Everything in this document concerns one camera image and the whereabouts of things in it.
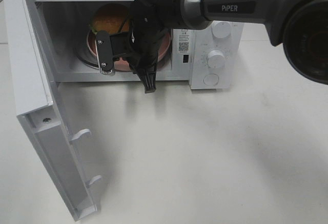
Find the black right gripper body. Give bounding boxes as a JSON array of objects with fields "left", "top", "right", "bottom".
[{"left": 110, "top": 0, "right": 168, "bottom": 67}]

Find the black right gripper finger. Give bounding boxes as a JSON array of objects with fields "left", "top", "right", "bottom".
[{"left": 132, "top": 62, "right": 157, "bottom": 93}]

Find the pink round plate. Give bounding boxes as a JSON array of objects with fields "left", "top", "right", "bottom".
[{"left": 86, "top": 31, "right": 171, "bottom": 72}]

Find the burger with lettuce and tomato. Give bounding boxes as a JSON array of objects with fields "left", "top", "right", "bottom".
[{"left": 89, "top": 3, "right": 130, "bottom": 34}]

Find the white round door button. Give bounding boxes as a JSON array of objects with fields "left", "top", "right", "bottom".
[{"left": 203, "top": 73, "right": 219, "bottom": 86}]

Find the white microwave door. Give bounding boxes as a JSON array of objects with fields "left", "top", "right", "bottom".
[{"left": 4, "top": 0, "right": 101, "bottom": 220}]

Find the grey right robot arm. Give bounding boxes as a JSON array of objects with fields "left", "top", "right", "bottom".
[{"left": 107, "top": 0, "right": 327, "bottom": 93}]

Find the white warning label sticker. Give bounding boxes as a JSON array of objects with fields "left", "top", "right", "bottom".
[{"left": 178, "top": 29, "right": 190, "bottom": 52}]

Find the white microwave oven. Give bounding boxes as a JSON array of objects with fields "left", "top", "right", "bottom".
[{"left": 11, "top": 0, "right": 244, "bottom": 91}]

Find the glass microwave turntable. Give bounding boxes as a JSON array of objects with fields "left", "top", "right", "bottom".
[{"left": 74, "top": 37, "right": 171, "bottom": 69}]

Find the white lower microwave knob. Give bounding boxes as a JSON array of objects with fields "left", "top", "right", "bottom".
[{"left": 207, "top": 50, "right": 226, "bottom": 69}]

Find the white microwave knob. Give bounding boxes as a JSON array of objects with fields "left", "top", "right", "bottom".
[
  {"left": 211, "top": 21, "right": 232, "bottom": 39},
  {"left": 207, "top": 50, "right": 226, "bottom": 69}
]

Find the white upper microwave knob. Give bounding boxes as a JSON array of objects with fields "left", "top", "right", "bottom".
[{"left": 211, "top": 21, "right": 232, "bottom": 39}]

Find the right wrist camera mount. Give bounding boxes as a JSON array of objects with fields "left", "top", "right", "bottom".
[{"left": 95, "top": 30, "right": 115, "bottom": 76}]

